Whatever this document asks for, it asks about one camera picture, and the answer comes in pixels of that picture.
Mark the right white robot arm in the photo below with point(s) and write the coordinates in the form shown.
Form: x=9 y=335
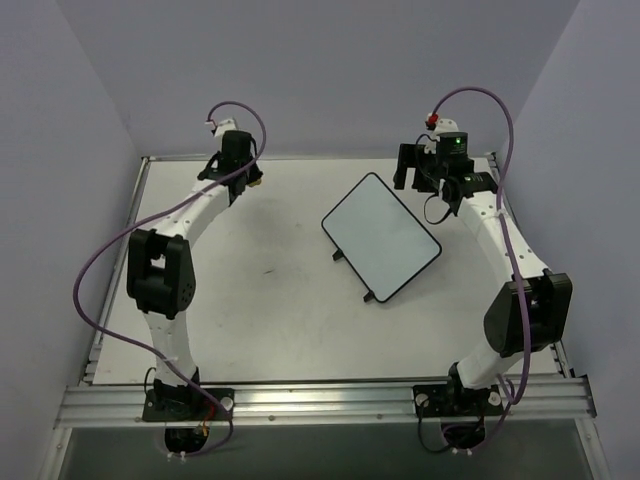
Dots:
x=530 y=310

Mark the aluminium front rail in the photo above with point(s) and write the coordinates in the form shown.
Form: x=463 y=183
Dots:
x=546 y=398

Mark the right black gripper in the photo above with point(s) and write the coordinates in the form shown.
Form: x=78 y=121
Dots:
x=417 y=167

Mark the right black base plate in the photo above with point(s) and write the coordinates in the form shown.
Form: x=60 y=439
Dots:
x=440 y=400

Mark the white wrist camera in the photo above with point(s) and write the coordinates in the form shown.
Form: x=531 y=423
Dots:
x=435 y=127
x=219 y=128

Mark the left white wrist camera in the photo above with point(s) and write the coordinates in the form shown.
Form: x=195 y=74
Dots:
x=219 y=128

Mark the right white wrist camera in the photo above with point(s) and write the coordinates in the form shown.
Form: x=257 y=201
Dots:
x=435 y=127

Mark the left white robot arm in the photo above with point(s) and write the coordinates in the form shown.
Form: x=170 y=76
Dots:
x=160 y=269

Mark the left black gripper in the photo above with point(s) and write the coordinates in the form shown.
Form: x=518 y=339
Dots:
x=228 y=175

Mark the small black-framed whiteboard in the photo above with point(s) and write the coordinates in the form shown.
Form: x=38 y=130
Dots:
x=382 y=241

